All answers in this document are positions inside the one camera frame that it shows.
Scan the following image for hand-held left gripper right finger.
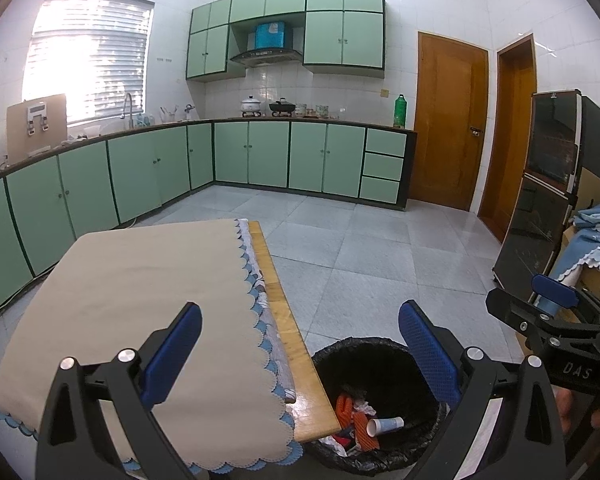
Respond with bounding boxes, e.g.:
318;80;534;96
399;301;566;480

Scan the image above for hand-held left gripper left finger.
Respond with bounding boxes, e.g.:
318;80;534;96
35;302;203;480

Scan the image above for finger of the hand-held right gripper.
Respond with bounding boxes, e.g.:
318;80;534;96
486;287;548;334
531;274;600;333

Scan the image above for black bin with liner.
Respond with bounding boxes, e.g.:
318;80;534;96
307;337;453;478

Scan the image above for blue paper cup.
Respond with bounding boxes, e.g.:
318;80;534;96
367;416;405;437

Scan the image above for orange ribbed foam net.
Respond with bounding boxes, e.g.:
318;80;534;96
336;394;354;429

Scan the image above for orange mesh foam net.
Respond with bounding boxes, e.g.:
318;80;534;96
352;410;381;452

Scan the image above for person's right hand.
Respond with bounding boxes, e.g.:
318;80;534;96
554;389;600;435

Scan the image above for cardboard box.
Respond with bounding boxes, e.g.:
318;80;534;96
515;220;600;361

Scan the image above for light blue scalloped cloth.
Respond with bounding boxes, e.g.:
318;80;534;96
550;199;600;281

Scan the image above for beige tablecloth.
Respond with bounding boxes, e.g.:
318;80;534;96
0;217;297;471

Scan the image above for wooden table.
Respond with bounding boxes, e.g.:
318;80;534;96
250;220;343;443

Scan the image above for narrow wooden door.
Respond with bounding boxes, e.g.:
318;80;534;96
477;33;538;243

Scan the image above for green base cabinets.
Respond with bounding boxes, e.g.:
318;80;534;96
0;119;418;328

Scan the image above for wooden board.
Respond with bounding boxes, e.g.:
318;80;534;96
6;94;68;161

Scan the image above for window with white blinds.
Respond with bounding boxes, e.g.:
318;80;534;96
22;0;156;126

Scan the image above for black range hood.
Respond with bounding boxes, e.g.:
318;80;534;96
229;48;303;68

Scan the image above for blue box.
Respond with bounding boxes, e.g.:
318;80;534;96
255;21;287;51

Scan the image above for white clip bracket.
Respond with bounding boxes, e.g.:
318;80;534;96
26;104;50;136

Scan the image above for green wall cabinets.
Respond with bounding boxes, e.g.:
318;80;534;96
186;0;386;81

